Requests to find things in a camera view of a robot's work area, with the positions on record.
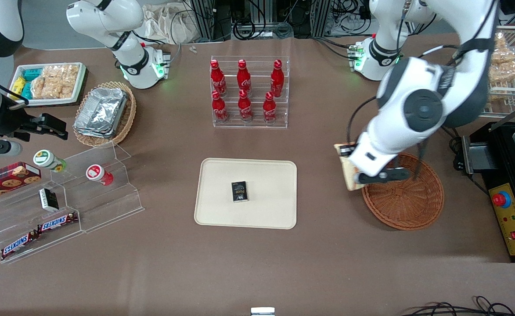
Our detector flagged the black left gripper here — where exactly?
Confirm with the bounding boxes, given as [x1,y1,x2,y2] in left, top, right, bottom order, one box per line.
[340,144,416,172]

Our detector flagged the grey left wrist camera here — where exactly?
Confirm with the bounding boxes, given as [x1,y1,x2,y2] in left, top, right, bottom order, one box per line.
[357,169,410,185]

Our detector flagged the black floor cables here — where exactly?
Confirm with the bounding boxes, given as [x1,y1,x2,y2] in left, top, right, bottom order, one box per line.
[400,296,515,316]

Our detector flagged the clear acrylic stepped shelf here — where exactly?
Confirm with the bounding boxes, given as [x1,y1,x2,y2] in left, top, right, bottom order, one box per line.
[0,141,145,265]

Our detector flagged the cream plastic tray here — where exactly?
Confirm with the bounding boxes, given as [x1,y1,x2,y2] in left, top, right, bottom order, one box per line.
[194,158,298,230]

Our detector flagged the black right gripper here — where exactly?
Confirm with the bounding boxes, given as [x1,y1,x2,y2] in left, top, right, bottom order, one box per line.
[0,99,69,141]

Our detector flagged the triangular sandwich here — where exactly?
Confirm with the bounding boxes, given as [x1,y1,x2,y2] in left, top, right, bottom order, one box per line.
[334,143,364,192]

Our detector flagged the red emergency stop button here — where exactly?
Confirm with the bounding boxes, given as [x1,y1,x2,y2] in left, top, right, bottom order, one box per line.
[492,191,512,208]

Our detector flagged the red cookie box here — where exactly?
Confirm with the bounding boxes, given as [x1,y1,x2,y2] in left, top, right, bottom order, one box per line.
[0,162,42,204]

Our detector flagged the aluminium frame rack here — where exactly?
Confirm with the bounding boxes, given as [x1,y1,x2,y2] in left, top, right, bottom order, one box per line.
[187,0,343,41]

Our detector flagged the white rectangular snack tray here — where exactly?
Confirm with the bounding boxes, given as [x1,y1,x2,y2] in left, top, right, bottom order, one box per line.
[9,62,87,107]

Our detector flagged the small black card box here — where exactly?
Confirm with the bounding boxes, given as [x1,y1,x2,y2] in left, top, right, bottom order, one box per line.
[231,181,248,203]

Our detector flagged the black cable coil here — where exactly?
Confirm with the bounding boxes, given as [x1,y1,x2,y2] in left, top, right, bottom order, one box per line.
[232,18,263,41]

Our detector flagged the green lid drink cup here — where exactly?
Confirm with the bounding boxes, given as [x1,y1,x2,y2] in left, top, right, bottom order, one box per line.
[33,149,67,173]

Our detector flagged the aluminium foil tray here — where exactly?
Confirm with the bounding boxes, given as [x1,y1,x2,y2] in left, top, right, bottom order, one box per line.
[74,87,128,139]

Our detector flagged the black appliance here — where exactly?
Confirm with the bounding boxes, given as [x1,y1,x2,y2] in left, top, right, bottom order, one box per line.
[454,121,515,264]

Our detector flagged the round brown wicker basket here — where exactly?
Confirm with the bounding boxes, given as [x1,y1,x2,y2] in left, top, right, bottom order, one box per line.
[361,151,445,231]

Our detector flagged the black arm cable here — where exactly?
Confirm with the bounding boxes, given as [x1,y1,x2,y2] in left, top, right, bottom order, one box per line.
[396,0,464,66]

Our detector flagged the Snickers chocolate bar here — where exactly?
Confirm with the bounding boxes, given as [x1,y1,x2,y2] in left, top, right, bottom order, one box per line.
[0,231,39,259]
[36,212,79,233]

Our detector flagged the red lid drink cup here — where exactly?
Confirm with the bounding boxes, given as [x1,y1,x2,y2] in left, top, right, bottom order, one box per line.
[86,164,114,186]

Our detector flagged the white cloth bag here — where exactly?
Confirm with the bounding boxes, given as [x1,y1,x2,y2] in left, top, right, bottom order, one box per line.
[141,4,202,44]

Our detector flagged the clear acrylic bottle rack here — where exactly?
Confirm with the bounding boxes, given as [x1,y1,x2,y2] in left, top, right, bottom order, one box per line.
[210,55,291,129]

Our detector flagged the red cola bottle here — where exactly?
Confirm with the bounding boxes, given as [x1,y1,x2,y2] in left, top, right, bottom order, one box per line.
[237,59,252,93]
[270,59,285,98]
[211,90,229,123]
[238,89,253,122]
[210,59,227,97]
[263,91,277,124]

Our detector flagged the black base cables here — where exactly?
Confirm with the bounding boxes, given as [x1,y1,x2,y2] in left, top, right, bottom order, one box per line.
[312,36,355,60]

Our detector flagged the oval tan wicker basket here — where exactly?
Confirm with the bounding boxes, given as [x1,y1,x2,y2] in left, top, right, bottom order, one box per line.
[73,81,137,147]

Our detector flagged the small black white box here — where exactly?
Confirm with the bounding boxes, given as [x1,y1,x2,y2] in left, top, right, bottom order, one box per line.
[38,188,60,212]

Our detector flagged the brown table cloth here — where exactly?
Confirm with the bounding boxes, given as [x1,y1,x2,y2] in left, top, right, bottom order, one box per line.
[0,32,515,316]

